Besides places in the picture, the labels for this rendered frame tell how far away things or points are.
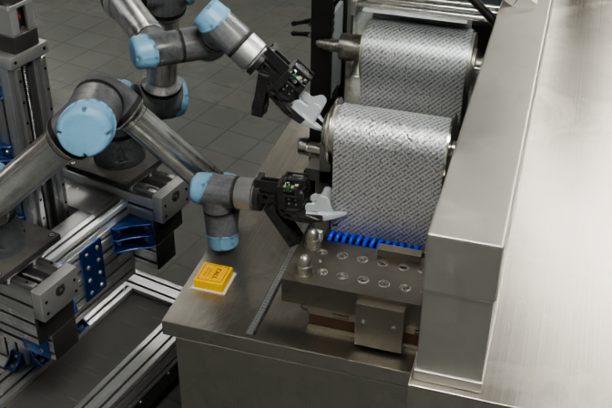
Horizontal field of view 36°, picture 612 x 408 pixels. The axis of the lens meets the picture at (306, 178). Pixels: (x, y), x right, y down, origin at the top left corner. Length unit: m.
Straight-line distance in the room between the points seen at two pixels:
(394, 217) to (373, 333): 0.26
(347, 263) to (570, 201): 0.64
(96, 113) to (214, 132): 2.58
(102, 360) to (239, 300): 1.00
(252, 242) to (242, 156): 2.12
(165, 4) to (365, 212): 0.79
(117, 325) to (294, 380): 1.20
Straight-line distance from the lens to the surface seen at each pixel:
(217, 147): 4.45
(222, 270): 2.14
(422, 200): 1.99
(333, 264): 1.98
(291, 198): 2.04
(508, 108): 1.28
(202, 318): 2.05
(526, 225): 1.43
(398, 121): 1.95
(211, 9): 1.99
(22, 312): 2.48
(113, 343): 3.06
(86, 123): 2.02
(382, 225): 2.04
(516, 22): 1.56
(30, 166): 2.13
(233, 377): 2.09
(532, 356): 1.20
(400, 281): 1.95
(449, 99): 2.13
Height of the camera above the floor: 2.24
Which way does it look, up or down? 32 degrees down
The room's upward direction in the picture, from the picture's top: 1 degrees clockwise
